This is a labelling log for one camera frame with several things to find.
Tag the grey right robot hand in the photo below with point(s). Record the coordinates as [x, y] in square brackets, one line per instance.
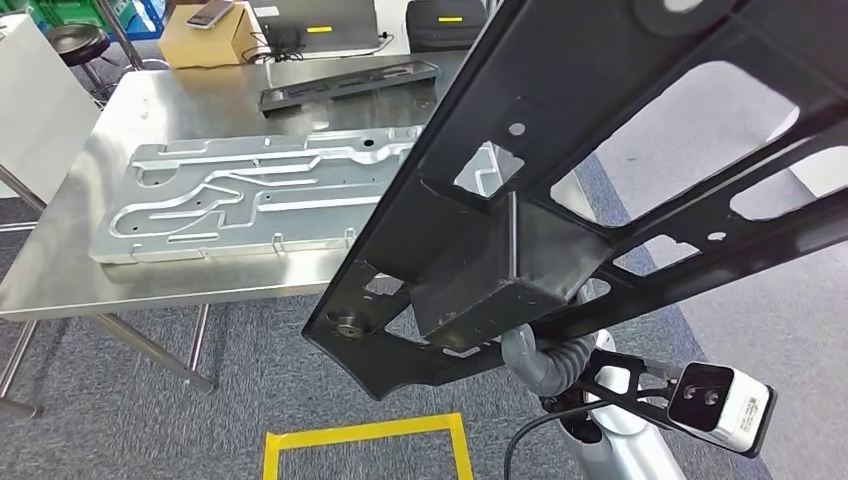
[530, 364]

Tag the black plastic plate frame part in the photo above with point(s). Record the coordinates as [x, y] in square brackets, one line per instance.
[477, 99]
[278, 99]

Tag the stainless steel workbench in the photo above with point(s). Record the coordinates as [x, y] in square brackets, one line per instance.
[199, 99]

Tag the yellow floor tape square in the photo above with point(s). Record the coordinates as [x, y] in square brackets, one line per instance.
[364, 430]

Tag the black zip case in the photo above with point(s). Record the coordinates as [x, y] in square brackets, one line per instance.
[450, 36]

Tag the white furniture block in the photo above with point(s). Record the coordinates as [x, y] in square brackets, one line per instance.
[825, 175]

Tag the stamped aluminium plate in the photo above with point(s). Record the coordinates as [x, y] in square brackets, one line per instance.
[199, 218]

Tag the grey laptop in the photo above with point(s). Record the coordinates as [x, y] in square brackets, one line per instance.
[344, 23]

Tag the black power adapter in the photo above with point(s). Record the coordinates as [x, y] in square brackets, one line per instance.
[279, 40]

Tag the cardboard box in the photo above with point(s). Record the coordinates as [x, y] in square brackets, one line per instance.
[199, 46]

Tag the smartphone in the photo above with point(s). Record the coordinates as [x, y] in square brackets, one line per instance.
[208, 13]

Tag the blue storage rack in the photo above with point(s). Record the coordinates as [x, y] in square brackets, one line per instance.
[146, 16]

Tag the grey metal pole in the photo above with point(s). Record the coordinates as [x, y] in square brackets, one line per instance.
[119, 32]

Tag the white cabinet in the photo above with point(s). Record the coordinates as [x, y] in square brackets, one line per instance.
[40, 99]

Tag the black round stool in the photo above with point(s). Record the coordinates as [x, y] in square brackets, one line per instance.
[76, 40]

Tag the green plastic crate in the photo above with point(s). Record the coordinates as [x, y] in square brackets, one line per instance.
[60, 10]

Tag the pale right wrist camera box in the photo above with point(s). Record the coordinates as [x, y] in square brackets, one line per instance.
[735, 414]

